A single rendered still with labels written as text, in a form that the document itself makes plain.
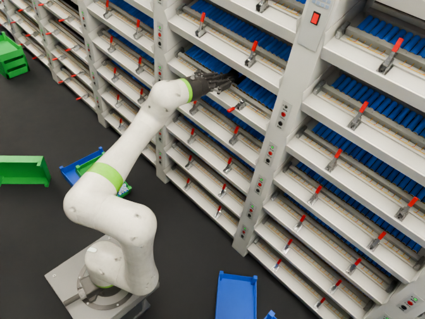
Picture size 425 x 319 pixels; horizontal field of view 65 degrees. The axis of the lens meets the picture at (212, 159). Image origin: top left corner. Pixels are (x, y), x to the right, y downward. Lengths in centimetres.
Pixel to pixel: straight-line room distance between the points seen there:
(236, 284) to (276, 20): 134
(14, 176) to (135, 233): 159
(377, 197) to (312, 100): 39
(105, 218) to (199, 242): 110
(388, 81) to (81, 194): 90
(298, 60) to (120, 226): 73
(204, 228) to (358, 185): 108
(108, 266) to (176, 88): 70
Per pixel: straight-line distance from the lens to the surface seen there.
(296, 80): 116
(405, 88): 102
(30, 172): 239
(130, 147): 114
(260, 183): 150
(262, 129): 134
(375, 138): 114
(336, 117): 115
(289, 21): 116
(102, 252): 137
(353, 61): 105
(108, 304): 156
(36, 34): 323
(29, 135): 272
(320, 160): 128
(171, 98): 115
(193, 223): 208
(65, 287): 162
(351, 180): 126
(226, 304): 188
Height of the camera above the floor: 175
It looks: 46 degrees down
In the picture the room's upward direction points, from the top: 9 degrees clockwise
